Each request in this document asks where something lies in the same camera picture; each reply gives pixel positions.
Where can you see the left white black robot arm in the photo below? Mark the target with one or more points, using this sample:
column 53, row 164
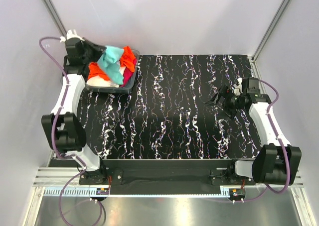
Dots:
column 63, row 130

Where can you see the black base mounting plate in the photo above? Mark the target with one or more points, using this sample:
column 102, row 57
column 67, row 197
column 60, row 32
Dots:
column 171, row 174

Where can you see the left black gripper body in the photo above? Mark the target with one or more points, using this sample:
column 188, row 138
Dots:
column 92, row 54

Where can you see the clear grey plastic bin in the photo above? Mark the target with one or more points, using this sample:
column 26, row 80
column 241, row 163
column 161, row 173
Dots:
column 126, row 89

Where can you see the aluminium frame post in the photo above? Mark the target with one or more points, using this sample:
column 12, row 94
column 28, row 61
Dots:
column 55, row 16
column 273, row 24

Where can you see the teal t shirt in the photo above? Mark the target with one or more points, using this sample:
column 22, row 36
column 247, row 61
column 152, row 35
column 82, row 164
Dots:
column 109, row 63

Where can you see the orange t shirt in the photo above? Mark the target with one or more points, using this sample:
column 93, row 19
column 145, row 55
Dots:
column 128, row 59

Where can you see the grey slotted cable duct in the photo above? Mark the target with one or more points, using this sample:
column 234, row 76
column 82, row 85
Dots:
column 157, row 191

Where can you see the aluminium front rail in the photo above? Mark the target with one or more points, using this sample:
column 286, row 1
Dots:
column 57, row 177

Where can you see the left aluminium frame post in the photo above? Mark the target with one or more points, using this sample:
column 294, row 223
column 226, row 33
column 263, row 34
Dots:
column 55, row 16

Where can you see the magenta t shirt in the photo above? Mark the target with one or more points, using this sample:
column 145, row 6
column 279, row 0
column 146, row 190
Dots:
column 127, row 74

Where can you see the right aluminium frame post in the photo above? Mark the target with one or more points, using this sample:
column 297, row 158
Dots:
column 273, row 24

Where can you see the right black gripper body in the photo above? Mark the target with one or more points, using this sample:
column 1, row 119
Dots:
column 231, row 99

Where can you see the black marble pattern mat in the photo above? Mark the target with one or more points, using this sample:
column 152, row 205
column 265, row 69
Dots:
column 166, row 115

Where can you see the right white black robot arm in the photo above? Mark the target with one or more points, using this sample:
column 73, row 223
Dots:
column 277, row 162

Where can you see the white t shirt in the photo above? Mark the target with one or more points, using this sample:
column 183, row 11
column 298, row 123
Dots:
column 98, row 78

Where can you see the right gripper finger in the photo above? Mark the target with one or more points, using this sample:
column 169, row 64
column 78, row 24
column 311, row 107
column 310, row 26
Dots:
column 215, row 99
column 231, row 112

